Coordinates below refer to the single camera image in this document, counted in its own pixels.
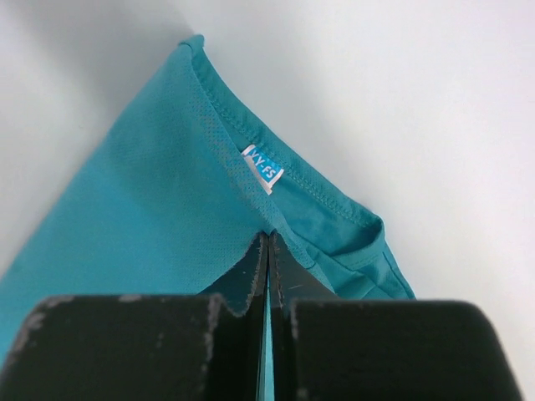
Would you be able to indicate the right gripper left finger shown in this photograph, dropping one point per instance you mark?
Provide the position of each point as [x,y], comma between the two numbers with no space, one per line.
[207,346]

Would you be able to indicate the teal t shirt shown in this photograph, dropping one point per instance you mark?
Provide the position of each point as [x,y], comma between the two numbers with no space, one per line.
[173,197]

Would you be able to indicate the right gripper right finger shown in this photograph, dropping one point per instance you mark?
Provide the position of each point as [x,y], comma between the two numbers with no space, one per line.
[328,348]

